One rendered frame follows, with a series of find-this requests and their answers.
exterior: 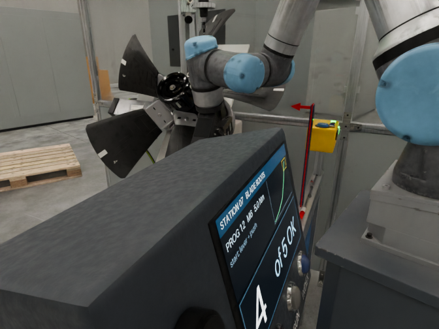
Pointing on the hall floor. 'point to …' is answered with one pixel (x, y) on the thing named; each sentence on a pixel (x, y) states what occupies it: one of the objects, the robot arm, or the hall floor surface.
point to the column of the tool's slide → (184, 38)
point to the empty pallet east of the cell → (37, 165)
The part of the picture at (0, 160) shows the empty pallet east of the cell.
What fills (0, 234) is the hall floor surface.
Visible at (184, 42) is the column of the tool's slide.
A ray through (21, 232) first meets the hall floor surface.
